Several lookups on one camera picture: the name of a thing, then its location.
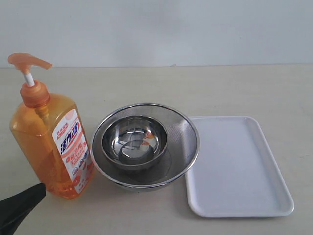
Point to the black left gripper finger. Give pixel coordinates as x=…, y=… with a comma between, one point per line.
x=13, y=210

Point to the orange pump soap bottle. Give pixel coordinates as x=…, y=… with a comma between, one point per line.
x=49, y=131

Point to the stainless steel mesh strainer bowl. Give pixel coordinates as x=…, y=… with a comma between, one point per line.
x=182, y=150

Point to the small stainless steel bowl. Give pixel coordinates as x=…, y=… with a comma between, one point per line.
x=135, y=143

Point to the white plastic tray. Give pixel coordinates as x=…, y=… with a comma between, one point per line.
x=235, y=173

